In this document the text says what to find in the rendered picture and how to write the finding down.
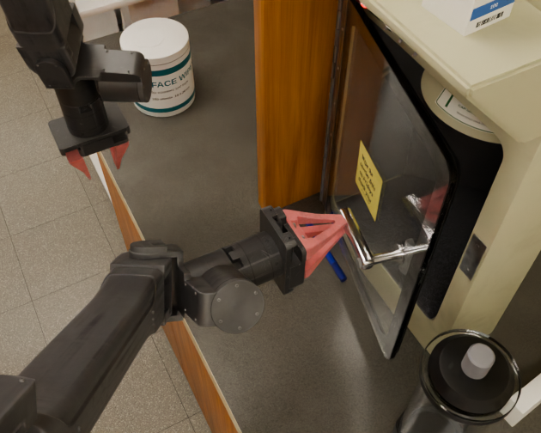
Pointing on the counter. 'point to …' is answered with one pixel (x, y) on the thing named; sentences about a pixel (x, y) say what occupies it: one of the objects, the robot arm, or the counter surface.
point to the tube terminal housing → (500, 219)
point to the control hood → (489, 61)
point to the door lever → (364, 258)
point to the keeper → (472, 257)
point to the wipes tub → (163, 64)
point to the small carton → (469, 13)
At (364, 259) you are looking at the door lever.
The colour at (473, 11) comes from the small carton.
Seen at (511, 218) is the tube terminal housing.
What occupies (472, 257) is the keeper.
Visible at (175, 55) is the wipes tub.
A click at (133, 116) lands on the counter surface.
